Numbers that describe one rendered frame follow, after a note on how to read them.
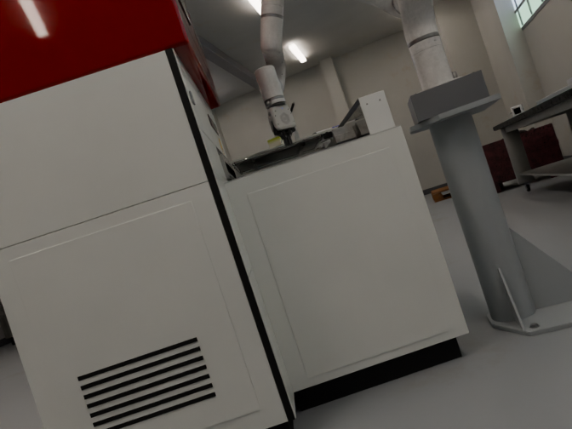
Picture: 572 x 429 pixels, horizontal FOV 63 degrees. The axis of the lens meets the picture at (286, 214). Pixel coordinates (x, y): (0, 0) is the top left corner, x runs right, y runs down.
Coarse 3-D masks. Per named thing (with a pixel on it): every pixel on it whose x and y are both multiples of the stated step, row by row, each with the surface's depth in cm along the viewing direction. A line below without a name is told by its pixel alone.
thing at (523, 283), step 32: (416, 128) 176; (448, 128) 173; (448, 160) 176; (480, 160) 173; (480, 192) 172; (480, 224) 173; (480, 256) 176; (512, 256) 173; (544, 256) 175; (512, 288) 172; (544, 288) 176; (512, 320) 173; (544, 320) 165
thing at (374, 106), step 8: (368, 96) 164; (376, 96) 164; (384, 96) 164; (360, 104) 164; (368, 104) 164; (376, 104) 164; (384, 104) 164; (368, 112) 164; (376, 112) 164; (384, 112) 164; (368, 120) 164; (376, 120) 164; (384, 120) 164; (392, 120) 164; (368, 128) 164; (376, 128) 164; (384, 128) 164
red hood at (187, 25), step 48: (0, 0) 135; (48, 0) 136; (96, 0) 136; (144, 0) 136; (0, 48) 135; (48, 48) 136; (96, 48) 136; (144, 48) 136; (192, 48) 144; (0, 96) 135
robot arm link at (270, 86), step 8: (256, 72) 188; (264, 72) 186; (272, 72) 187; (264, 80) 186; (272, 80) 186; (264, 88) 187; (272, 88) 186; (280, 88) 188; (264, 96) 188; (272, 96) 186
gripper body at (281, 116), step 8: (280, 104) 187; (272, 112) 186; (280, 112) 187; (288, 112) 190; (272, 120) 186; (280, 120) 186; (288, 120) 189; (272, 128) 190; (280, 128) 186; (288, 128) 188
